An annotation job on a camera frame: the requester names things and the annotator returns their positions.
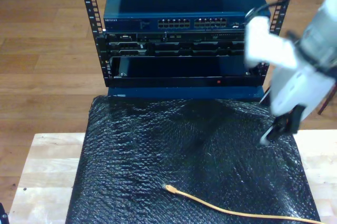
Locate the yellow network cable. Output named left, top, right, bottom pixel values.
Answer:
left=161, top=184, right=327, bottom=224

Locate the black bubble wrap mat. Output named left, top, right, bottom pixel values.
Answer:
left=65, top=95, right=321, bottom=224

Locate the black rack drawer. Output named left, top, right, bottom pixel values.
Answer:
left=106, top=55, right=270, bottom=87

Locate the blue base box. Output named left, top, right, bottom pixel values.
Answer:
left=106, top=86, right=265, bottom=101

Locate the black rack server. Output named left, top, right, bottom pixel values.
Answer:
left=104, top=31, right=248, bottom=57

